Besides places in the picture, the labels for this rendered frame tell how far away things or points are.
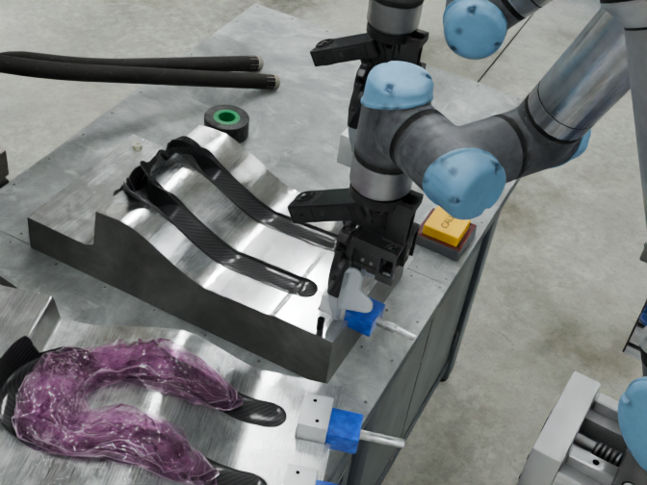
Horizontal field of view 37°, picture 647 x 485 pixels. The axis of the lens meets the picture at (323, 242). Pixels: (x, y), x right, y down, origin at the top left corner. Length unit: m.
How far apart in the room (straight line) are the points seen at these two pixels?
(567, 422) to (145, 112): 1.00
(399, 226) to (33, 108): 2.23
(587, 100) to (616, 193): 2.23
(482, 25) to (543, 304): 1.63
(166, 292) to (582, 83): 0.66
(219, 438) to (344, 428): 0.15
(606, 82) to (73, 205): 0.82
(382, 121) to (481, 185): 0.14
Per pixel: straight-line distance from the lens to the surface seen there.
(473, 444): 2.33
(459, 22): 1.18
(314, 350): 1.27
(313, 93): 1.86
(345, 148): 1.49
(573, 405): 1.11
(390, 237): 1.16
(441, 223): 1.54
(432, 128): 1.02
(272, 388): 1.22
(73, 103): 3.26
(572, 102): 1.01
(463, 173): 0.97
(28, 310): 1.25
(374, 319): 1.26
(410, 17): 1.35
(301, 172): 1.65
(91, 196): 1.48
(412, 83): 1.04
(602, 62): 0.97
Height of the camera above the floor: 1.79
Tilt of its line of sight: 41 degrees down
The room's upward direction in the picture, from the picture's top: 8 degrees clockwise
